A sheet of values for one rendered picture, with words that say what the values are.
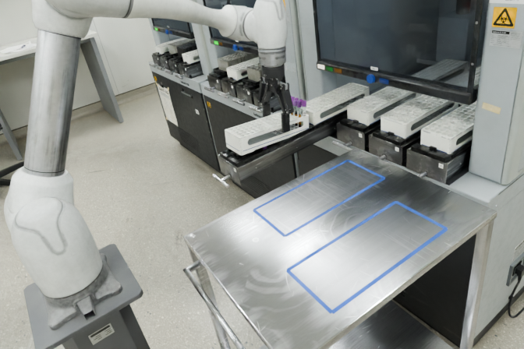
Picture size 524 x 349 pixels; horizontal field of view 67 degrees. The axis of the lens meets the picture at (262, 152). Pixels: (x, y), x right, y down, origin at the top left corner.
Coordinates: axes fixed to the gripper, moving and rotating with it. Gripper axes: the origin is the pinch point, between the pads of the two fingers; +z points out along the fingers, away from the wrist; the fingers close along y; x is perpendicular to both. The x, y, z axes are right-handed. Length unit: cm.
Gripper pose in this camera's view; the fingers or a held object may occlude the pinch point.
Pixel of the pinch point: (276, 121)
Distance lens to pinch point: 139.3
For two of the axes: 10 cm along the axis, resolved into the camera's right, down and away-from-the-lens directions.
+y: 5.7, 3.2, -7.5
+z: 0.7, 9.0, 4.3
